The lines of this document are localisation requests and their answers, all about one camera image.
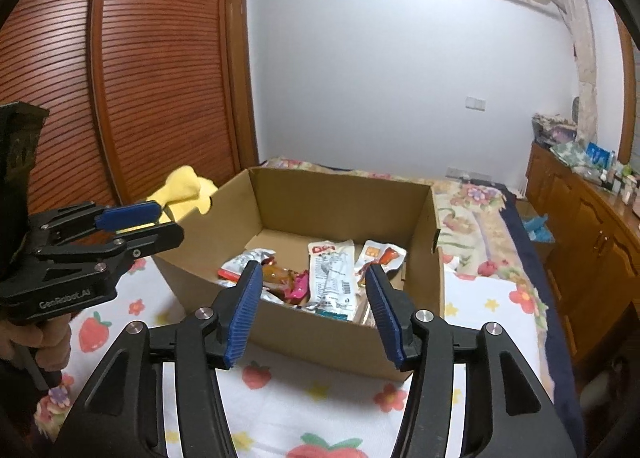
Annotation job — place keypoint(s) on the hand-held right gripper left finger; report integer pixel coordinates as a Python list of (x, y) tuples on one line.
[(245, 313)]

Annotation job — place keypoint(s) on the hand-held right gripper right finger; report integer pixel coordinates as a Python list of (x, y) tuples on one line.
[(385, 318)]

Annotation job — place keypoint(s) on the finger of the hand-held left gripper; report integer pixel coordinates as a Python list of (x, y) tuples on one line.
[(130, 215), (150, 240)]

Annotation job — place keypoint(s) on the orange snack packet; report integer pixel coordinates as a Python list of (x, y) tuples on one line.
[(280, 278)]

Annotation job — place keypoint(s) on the white packet red print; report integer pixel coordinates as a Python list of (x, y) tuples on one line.
[(250, 258)]

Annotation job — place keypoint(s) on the small pink candy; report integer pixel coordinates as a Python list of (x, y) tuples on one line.
[(300, 285)]

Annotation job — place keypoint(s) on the silver packet orange print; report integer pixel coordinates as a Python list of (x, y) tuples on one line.
[(380, 253)]

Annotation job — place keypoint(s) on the long white snack packet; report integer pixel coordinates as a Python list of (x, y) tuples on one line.
[(330, 273)]

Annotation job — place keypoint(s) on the brown cardboard box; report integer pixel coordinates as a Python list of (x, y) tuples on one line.
[(330, 203)]

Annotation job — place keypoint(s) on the person's left hand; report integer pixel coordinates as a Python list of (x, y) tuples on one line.
[(45, 343)]

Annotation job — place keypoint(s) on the yellow plush toy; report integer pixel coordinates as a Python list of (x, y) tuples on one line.
[(185, 188)]

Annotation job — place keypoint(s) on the floral bedspread dark blue border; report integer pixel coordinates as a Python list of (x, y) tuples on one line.
[(470, 218)]

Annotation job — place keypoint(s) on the brown slatted wooden wardrobe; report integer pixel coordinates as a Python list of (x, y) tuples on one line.
[(150, 63)]

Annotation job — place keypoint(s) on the brown wooden door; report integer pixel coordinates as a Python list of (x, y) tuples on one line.
[(240, 88)]

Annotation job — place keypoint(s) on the teal cloth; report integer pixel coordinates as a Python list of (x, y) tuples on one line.
[(539, 229)]

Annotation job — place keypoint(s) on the wooden sideboard cabinet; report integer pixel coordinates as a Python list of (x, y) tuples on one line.
[(590, 238)]

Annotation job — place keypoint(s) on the pile of floral cloth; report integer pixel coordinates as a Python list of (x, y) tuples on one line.
[(555, 130)]

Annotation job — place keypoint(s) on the blue packet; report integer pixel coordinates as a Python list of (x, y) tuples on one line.
[(600, 154)]

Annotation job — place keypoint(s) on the group of small bottles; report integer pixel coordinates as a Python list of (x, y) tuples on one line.
[(620, 183)]

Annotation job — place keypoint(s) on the floral beige curtain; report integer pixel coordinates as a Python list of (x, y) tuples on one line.
[(585, 63)]

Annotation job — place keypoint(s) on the grey window blind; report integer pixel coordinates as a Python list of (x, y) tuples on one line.
[(636, 103)]

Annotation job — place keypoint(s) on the white wall socket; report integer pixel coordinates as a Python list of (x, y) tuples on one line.
[(475, 103)]

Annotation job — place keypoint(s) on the wooden window frame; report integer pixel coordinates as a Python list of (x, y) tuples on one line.
[(625, 88)]

